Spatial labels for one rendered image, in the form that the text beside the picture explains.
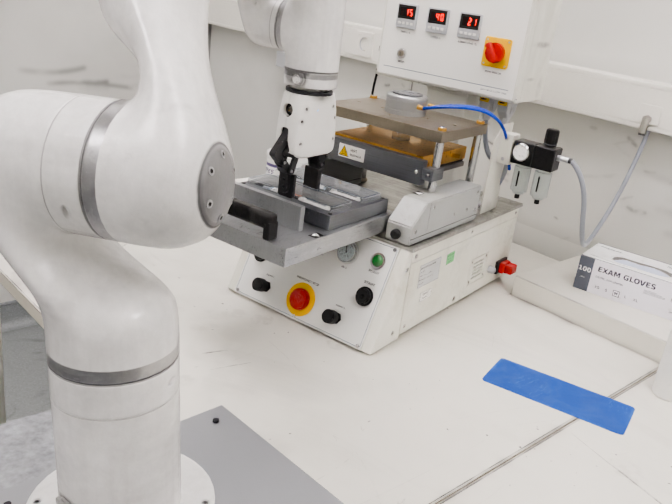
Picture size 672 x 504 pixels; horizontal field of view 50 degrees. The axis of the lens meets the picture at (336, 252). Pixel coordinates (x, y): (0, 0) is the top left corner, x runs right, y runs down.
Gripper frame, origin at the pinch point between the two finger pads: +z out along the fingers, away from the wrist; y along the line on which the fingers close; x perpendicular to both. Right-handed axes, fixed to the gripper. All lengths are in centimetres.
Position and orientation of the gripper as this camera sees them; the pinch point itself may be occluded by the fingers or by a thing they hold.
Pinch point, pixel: (299, 183)
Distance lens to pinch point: 118.9
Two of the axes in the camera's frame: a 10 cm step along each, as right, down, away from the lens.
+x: -7.9, -3.1, 5.3
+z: -1.2, 9.2, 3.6
